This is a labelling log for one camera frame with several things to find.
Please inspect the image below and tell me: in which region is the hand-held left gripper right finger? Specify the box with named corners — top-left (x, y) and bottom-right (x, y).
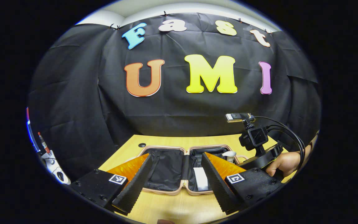
top-left (201, 152), bottom-right (284, 216)

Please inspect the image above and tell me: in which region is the white pump bottle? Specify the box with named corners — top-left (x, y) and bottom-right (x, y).
top-left (222, 151), bottom-right (237, 162)

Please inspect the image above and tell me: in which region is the white and red device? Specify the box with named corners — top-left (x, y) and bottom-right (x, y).
top-left (26, 107), bottom-right (71, 186)

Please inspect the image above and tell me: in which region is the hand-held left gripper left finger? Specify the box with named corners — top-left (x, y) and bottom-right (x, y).
top-left (70, 152), bottom-right (153, 216)

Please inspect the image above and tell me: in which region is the beige suitcase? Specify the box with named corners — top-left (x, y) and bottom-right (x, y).
top-left (137, 144), bottom-right (250, 196)

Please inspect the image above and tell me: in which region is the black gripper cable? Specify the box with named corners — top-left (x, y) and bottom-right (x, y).
top-left (254, 116), bottom-right (306, 165)
top-left (266, 124), bottom-right (302, 162)

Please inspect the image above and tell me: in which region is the small white tube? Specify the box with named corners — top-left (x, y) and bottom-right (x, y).
top-left (193, 167), bottom-right (209, 191)

